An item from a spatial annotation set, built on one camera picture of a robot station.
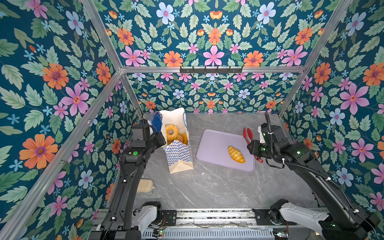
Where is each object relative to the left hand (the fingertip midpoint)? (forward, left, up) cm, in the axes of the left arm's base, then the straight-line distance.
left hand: (165, 132), depth 72 cm
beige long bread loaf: (-17, +14, -25) cm, 34 cm away
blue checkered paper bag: (-5, -5, -14) cm, 16 cm away
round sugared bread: (+11, -4, -22) cm, 25 cm away
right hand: (-9, -41, -3) cm, 42 cm away
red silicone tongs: (+14, -52, -28) cm, 61 cm away
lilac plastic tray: (+6, -26, -30) cm, 40 cm away
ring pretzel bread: (+15, -1, -15) cm, 21 cm away
